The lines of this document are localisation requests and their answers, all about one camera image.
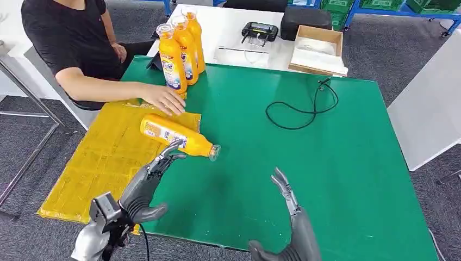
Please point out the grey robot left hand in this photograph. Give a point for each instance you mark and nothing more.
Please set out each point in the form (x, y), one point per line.
(140, 194)

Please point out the person's left hand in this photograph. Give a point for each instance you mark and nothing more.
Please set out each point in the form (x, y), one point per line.
(119, 52)

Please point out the person's right hand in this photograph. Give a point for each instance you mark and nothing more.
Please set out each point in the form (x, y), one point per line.
(162, 99)

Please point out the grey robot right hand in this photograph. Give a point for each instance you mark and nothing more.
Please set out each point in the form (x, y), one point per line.
(304, 237)

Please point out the orange drink bottle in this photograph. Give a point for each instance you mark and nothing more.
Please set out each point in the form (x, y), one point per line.
(198, 43)
(187, 54)
(173, 135)
(173, 68)

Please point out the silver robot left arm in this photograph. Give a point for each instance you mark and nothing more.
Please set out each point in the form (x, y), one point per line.
(86, 241)

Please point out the black stand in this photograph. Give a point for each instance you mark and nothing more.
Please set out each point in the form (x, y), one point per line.
(155, 62)

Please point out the yellow sheet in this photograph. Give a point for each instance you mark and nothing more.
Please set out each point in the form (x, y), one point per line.
(104, 158)

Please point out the person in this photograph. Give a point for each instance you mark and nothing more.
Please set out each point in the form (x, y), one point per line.
(68, 36)

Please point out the black seat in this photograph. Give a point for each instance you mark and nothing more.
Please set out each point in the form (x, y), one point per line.
(86, 105)

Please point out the green table mat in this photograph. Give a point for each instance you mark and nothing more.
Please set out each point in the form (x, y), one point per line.
(259, 187)

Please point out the clear plastic pouch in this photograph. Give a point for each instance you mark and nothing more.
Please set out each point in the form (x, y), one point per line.
(245, 57)

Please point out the black handheld controller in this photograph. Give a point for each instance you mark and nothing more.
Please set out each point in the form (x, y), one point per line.
(259, 30)

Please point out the open cardboard box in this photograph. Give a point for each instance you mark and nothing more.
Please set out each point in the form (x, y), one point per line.
(299, 68)

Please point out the white paper sheet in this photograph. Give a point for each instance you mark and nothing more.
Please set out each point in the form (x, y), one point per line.
(315, 57)

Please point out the black bag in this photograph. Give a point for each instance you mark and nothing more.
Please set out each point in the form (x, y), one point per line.
(306, 23)

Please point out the white side table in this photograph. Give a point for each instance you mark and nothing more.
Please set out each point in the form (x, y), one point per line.
(425, 108)

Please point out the green plastic crate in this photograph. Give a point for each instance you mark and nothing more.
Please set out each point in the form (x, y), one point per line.
(432, 5)
(336, 7)
(381, 4)

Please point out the blue metal rack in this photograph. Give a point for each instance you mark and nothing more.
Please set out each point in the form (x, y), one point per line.
(396, 13)

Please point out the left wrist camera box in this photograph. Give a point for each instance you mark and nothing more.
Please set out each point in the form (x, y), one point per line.
(104, 209)

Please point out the metal table frame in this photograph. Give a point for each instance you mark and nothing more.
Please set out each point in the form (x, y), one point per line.
(36, 99)

